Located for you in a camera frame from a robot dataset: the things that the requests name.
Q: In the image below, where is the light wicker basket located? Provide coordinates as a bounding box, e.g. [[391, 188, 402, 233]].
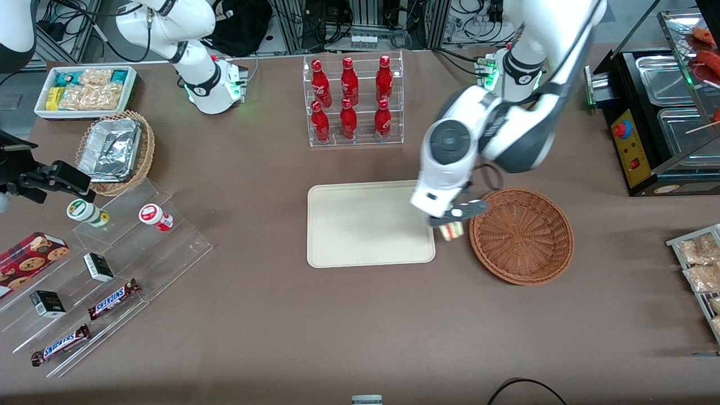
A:
[[75, 110, 156, 197]]

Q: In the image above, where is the large rice cracker bag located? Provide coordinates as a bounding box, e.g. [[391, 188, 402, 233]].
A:
[[59, 83, 123, 111]]

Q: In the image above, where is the beige plastic tray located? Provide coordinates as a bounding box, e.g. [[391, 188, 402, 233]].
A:
[[307, 180, 436, 268]]

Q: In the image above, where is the round brown wicker basket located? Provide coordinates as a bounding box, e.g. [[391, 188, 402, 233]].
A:
[[469, 187, 575, 286]]

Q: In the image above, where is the black bag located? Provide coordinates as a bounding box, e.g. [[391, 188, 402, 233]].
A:
[[205, 0, 273, 57]]

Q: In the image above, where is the clear acrylic stepped display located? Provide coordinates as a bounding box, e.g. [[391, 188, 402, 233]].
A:
[[0, 179, 213, 379]]

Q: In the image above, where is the green white drink cup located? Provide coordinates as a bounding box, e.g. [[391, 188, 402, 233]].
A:
[[66, 199, 110, 228]]

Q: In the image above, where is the clear acrylic bottle rack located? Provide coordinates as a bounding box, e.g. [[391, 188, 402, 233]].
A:
[[303, 51, 404, 148]]

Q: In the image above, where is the black food warmer machine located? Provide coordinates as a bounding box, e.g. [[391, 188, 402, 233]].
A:
[[584, 48, 720, 197]]

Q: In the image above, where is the grey wire rack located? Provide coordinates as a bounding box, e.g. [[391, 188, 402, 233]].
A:
[[666, 224, 720, 345]]

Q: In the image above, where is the red cookie box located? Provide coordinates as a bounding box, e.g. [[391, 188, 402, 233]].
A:
[[0, 232, 70, 299]]

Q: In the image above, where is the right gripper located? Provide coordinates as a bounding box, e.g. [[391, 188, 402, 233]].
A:
[[0, 130, 94, 213]]

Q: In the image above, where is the black cable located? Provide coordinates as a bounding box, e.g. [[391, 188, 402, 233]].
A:
[[487, 378, 569, 405]]

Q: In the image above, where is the steel food pan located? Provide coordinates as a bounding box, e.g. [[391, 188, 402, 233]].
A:
[[634, 53, 699, 107], [657, 107, 720, 157]]

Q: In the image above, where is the aluminium foil container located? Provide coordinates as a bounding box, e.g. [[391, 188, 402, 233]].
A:
[[78, 117, 142, 183]]

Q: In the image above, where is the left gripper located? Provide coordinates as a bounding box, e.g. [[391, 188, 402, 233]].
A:
[[411, 168, 488, 227]]

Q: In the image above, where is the white snack bin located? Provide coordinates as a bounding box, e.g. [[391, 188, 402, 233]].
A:
[[34, 65, 138, 120]]

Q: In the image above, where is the red sausage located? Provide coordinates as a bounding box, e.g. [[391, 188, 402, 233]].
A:
[[692, 26, 720, 47], [695, 49, 720, 73]]

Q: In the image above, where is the red white drink bottle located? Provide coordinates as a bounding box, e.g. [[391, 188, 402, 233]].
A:
[[139, 204, 174, 232]]

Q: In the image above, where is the Snickers bar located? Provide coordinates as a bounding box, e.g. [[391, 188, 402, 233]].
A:
[[31, 324, 91, 367], [88, 278, 141, 321]]

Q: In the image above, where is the red cola bottle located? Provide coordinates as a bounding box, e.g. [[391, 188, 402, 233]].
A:
[[311, 59, 332, 107], [340, 57, 359, 106], [310, 101, 331, 143], [376, 55, 394, 103], [374, 98, 392, 141], [340, 98, 358, 140]]

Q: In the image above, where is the small black box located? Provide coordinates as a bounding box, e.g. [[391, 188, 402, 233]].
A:
[[83, 253, 115, 282], [29, 290, 66, 318]]

